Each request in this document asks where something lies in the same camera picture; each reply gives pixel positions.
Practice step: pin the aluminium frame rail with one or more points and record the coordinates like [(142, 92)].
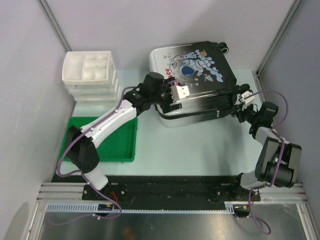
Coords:
[(67, 192)]

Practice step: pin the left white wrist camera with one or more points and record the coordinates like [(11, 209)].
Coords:
[(179, 92)]

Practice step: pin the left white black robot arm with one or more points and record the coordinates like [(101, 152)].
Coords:
[(82, 142)]

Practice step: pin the white stacked drawer organizer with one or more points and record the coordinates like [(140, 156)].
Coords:
[(91, 78)]

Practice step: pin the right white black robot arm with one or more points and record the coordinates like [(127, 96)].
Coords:
[(279, 159)]

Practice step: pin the grey slotted cable duct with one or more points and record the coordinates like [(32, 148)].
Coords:
[(77, 207)]

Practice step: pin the green plastic tray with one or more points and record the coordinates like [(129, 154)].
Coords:
[(120, 146)]

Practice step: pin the space astronaut hardshell suitcase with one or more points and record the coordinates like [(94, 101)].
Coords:
[(203, 67)]

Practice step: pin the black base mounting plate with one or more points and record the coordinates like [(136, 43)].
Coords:
[(175, 203)]

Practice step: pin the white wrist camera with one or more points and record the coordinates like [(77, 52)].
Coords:
[(247, 98), (179, 92)]

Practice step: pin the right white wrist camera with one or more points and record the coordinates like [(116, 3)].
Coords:
[(247, 98)]

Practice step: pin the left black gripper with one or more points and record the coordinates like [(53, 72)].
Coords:
[(165, 106)]

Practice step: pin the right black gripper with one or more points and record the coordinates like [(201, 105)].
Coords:
[(240, 112)]

